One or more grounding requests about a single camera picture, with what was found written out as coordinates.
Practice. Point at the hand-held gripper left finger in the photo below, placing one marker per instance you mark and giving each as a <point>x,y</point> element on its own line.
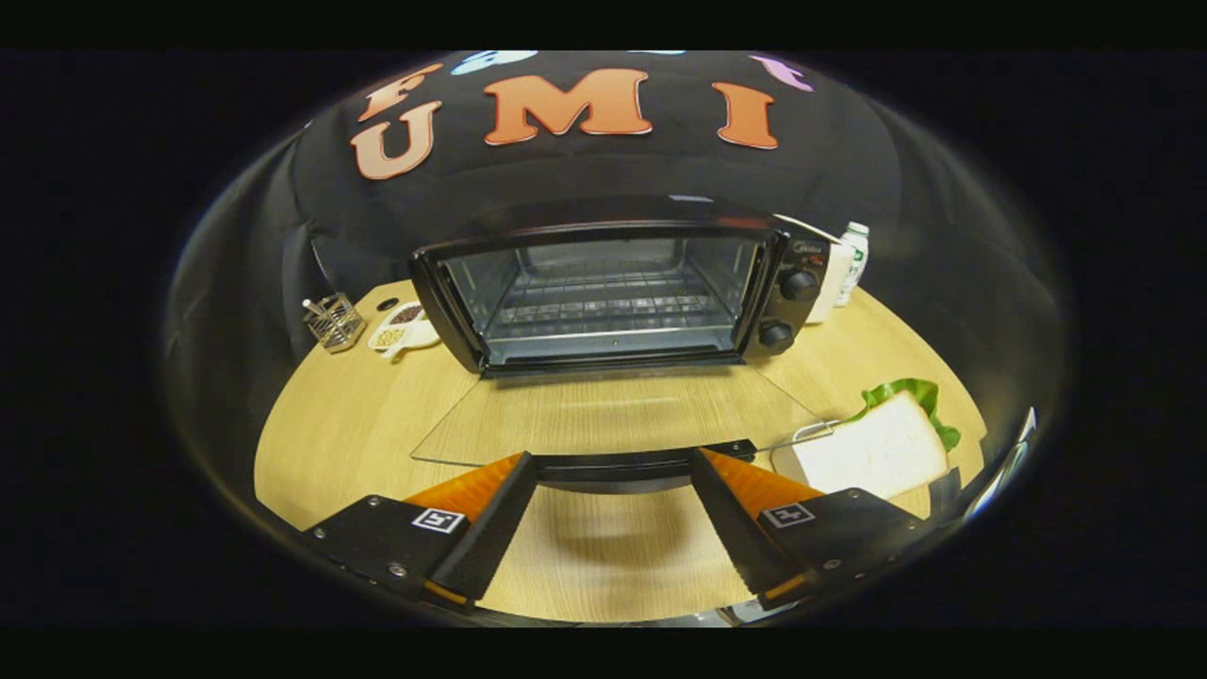
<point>490,528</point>

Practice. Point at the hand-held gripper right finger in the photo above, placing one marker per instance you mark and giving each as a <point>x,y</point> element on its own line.
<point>731,528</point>

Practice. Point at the sandwich with green lettuce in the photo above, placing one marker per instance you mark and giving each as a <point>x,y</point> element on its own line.
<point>877,443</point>

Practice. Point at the black toaster oven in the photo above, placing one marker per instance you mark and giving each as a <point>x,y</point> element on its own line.
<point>792,283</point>

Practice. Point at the white pop-up toaster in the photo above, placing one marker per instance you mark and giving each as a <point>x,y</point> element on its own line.
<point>834,273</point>

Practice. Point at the white plastic tray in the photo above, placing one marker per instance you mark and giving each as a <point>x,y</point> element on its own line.
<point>781,459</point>

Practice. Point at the white divided snack dish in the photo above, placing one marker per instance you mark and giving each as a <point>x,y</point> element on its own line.
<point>405,330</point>

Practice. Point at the white bottle with green label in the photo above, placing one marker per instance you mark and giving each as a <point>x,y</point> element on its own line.
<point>856,255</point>

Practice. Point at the black backdrop cloth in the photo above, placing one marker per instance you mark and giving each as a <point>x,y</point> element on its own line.
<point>585,179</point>

